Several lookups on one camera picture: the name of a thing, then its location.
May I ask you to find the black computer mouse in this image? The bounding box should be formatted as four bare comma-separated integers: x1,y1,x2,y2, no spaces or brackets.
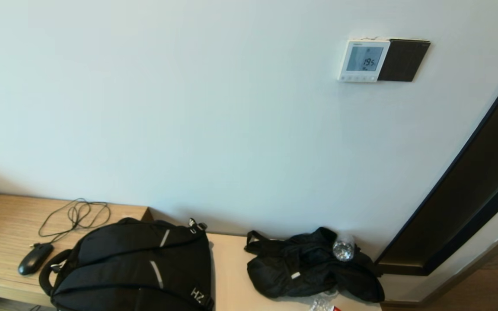
17,244,54,277

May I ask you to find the white wall thermostat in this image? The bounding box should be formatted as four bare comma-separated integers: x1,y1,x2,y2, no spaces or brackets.
338,39,391,83

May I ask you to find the crumpled black soft bag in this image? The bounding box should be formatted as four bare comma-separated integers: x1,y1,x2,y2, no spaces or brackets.
244,227,386,304

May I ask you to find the wooden desk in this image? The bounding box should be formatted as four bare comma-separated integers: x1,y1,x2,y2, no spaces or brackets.
0,193,153,308

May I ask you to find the clear unlabelled plastic bottle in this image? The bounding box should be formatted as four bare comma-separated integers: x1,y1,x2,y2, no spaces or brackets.
332,235,356,263

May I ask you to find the beige low cabinet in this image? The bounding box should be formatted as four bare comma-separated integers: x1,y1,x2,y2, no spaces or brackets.
147,207,383,311

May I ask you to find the dark brown door frame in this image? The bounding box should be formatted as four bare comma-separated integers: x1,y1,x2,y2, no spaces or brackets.
374,54,498,277

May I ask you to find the clear bottle with red label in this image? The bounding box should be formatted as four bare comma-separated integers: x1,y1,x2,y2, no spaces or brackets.
309,295,341,311

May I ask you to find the thin black mouse cable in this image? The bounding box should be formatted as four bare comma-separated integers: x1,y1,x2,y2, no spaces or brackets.
29,198,111,250

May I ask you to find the dark wall switch panel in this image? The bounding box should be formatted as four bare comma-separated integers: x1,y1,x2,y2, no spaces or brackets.
377,38,431,83

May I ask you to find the black backpack with grey stripes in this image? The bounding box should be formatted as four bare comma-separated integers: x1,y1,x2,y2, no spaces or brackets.
38,218,215,311

